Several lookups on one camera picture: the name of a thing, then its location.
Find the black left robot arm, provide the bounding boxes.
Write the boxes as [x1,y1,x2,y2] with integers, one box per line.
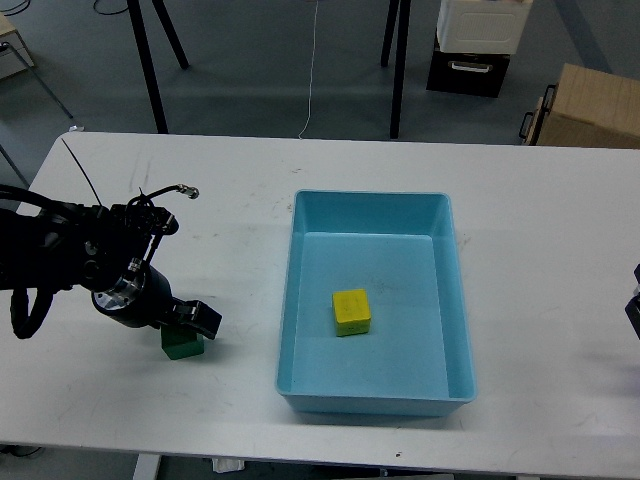
[1,185,222,339]

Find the wooden furniture at left edge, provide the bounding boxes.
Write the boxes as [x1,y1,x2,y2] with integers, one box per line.
[0,12,75,121]

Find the green wooden cube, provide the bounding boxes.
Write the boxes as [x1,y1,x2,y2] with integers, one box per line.
[160,326,205,360]

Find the black left table legs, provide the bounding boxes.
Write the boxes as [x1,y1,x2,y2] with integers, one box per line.
[125,0,191,135]

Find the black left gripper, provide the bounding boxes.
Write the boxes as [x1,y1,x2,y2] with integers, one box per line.
[91,267,223,340]

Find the light blue plastic bin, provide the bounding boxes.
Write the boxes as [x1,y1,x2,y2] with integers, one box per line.
[276,190,477,417]

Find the black storage box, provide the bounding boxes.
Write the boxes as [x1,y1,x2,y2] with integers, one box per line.
[426,44,511,98]

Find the white storage box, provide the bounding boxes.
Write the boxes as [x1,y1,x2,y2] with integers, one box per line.
[436,1,533,55]

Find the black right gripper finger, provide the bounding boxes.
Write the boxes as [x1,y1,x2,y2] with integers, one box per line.
[625,265,640,338]

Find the yellow wooden cube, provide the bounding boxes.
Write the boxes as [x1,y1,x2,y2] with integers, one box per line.
[332,289,372,337]

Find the white hanging cord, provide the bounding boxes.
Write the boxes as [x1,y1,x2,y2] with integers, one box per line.
[298,0,320,141]

